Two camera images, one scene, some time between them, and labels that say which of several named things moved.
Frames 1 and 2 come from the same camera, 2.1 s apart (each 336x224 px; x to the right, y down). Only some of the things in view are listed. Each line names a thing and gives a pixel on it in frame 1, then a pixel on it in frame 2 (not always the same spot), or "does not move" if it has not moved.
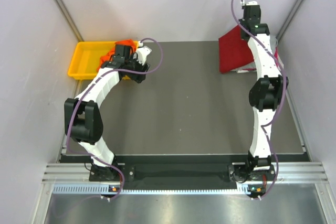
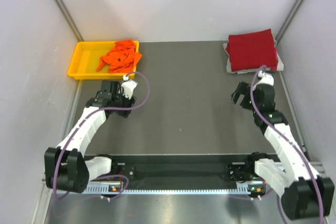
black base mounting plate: (122, 172) does not move
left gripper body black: (133, 65) -> (122, 102)
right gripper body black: (242, 22) -> (247, 103)
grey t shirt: (274, 42) -> (228, 65)
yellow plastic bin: (86, 58) does not move
